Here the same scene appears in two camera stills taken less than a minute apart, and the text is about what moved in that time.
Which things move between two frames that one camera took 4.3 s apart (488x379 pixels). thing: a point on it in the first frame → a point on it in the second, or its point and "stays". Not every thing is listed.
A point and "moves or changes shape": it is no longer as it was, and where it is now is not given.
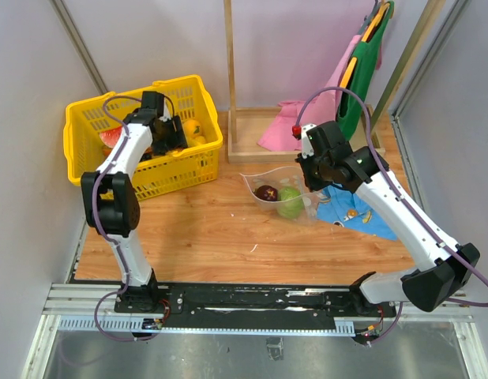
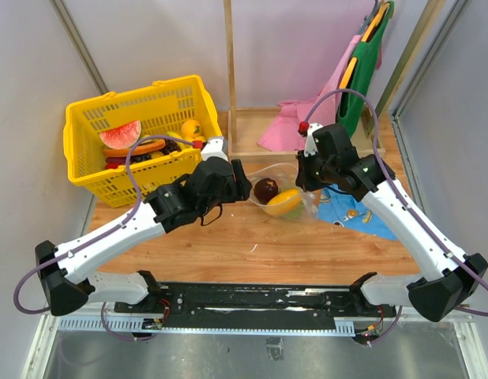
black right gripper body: x=315 y=171 stays
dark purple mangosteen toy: x=266 y=192 moves or changes shape
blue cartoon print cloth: x=338 y=204 stays
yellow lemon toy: x=197 y=140 stays
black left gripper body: x=172 y=136 → x=235 y=189
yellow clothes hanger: x=347 y=76 stays
